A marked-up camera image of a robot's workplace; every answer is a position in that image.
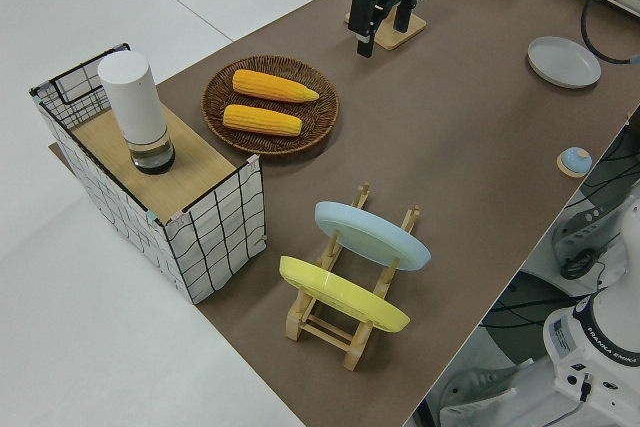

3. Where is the gray plate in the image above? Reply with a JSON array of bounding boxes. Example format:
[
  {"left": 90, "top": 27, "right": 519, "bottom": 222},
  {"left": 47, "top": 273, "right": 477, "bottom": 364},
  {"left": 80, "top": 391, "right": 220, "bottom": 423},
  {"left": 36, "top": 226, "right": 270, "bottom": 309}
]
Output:
[{"left": 527, "top": 35, "right": 603, "bottom": 90}]

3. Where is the light blue plate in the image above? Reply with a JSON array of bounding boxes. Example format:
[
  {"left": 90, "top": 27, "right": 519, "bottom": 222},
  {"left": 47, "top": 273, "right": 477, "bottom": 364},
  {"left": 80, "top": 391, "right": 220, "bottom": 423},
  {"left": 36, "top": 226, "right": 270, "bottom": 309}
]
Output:
[{"left": 314, "top": 200, "right": 432, "bottom": 273}]

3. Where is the yellow plate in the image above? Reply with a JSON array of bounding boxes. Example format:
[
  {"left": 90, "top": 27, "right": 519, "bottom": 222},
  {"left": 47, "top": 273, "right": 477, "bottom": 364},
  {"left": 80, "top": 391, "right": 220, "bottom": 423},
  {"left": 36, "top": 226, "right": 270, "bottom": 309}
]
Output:
[{"left": 278, "top": 255, "right": 412, "bottom": 334}]

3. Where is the wooden plate rack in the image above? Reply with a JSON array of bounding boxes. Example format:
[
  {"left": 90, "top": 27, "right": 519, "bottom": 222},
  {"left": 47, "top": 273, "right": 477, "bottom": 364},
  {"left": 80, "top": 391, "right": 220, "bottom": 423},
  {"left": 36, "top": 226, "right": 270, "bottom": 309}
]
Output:
[{"left": 284, "top": 181, "right": 422, "bottom": 372}]

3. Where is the wooden mug tree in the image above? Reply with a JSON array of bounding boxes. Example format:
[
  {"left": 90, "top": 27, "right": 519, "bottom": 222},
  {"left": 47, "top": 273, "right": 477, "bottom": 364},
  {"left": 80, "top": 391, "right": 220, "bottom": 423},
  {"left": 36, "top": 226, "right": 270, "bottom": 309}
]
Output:
[{"left": 343, "top": 0, "right": 429, "bottom": 52}]

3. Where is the brown table mat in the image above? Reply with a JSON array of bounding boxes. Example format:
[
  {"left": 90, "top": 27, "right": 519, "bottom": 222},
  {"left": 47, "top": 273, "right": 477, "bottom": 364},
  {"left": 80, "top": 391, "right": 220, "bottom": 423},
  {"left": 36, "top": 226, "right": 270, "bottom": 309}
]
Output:
[{"left": 47, "top": 0, "right": 640, "bottom": 427}]

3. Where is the brown wicker tray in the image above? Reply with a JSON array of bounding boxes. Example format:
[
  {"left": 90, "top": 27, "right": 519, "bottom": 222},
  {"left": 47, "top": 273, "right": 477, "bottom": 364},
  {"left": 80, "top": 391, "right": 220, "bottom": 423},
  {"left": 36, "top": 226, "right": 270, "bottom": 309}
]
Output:
[{"left": 201, "top": 54, "right": 341, "bottom": 156}]

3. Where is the yellow corn cob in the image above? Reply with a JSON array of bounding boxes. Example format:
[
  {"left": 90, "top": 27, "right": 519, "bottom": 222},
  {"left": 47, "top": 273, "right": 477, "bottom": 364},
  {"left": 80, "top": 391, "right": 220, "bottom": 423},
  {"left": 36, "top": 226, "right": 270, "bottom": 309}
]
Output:
[
  {"left": 222, "top": 103, "right": 304, "bottom": 137},
  {"left": 231, "top": 68, "right": 321, "bottom": 104}
]

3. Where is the blue dome bell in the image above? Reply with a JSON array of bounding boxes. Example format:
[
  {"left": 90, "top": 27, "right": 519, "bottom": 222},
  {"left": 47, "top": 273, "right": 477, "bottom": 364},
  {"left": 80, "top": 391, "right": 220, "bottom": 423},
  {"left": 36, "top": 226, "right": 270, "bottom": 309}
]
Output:
[{"left": 556, "top": 146, "right": 594, "bottom": 179}]

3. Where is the wooden board lid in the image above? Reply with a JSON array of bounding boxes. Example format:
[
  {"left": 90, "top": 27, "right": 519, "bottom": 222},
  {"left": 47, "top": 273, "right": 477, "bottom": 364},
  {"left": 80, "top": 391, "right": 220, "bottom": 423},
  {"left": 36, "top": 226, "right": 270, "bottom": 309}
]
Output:
[{"left": 69, "top": 106, "right": 237, "bottom": 214}]

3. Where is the white cylinder grinder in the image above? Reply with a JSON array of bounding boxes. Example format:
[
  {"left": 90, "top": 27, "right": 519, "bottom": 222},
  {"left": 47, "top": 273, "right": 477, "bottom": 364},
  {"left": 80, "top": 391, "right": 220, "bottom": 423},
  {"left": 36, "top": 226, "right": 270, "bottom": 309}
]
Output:
[{"left": 97, "top": 50, "right": 177, "bottom": 176}]

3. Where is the white power strip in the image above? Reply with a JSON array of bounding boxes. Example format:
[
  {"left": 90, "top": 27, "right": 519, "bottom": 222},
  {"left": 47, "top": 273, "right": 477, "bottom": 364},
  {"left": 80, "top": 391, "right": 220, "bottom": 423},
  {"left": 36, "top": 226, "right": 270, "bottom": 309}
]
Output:
[{"left": 551, "top": 192, "right": 626, "bottom": 268}]

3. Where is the wire basket with cloth liner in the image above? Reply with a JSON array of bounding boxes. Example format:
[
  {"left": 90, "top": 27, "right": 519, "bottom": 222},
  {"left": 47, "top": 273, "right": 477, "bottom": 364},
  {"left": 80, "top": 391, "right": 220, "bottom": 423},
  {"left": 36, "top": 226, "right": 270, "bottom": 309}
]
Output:
[{"left": 28, "top": 41, "right": 266, "bottom": 306}]

